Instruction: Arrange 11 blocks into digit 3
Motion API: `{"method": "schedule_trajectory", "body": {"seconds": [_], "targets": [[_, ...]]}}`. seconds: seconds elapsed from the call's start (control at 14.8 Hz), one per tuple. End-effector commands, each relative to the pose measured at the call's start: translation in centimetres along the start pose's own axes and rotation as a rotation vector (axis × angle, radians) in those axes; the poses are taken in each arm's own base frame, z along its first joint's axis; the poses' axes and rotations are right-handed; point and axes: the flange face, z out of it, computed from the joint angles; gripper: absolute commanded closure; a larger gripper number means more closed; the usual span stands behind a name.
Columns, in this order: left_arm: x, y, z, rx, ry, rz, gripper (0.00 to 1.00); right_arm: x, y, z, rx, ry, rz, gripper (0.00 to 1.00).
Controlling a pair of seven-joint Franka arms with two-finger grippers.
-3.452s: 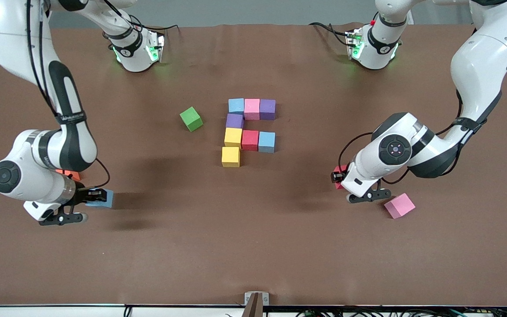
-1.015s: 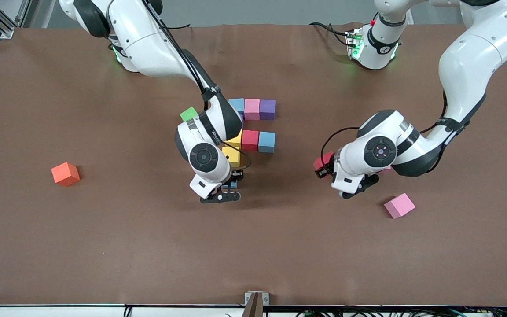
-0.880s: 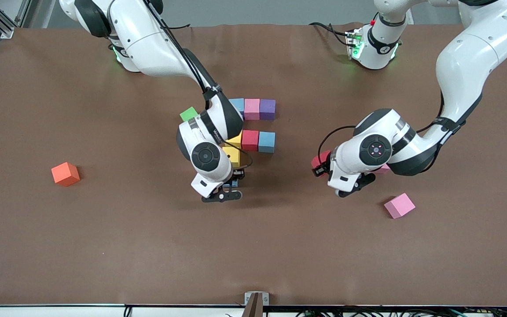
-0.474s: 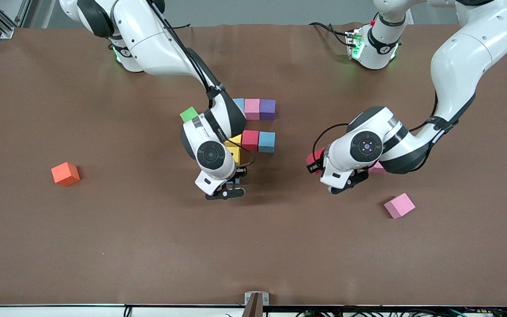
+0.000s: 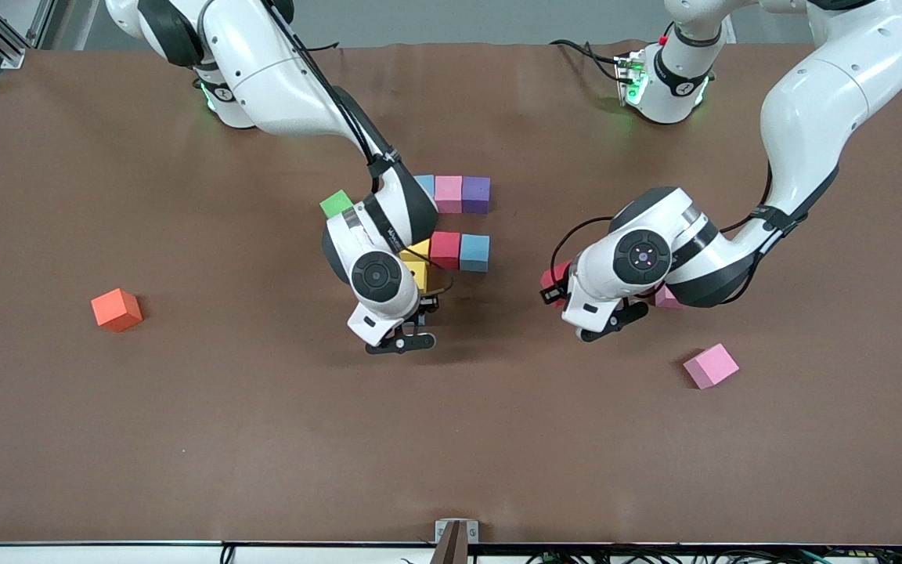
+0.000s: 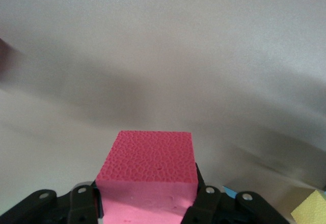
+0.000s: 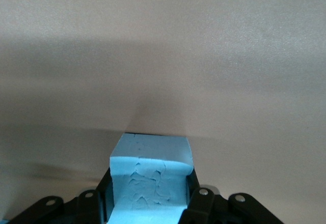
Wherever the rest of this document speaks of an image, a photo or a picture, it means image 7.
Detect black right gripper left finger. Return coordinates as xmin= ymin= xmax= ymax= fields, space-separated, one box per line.
xmin=7 ymin=169 xmax=114 ymax=224

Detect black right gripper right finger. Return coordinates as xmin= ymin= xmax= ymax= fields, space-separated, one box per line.
xmin=178 ymin=168 xmax=279 ymax=224

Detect blue foam cube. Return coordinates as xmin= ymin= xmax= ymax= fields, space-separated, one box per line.
xmin=105 ymin=132 xmax=194 ymax=224

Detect brown table mat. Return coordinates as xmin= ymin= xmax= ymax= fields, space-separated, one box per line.
xmin=0 ymin=0 xmax=326 ymax=224

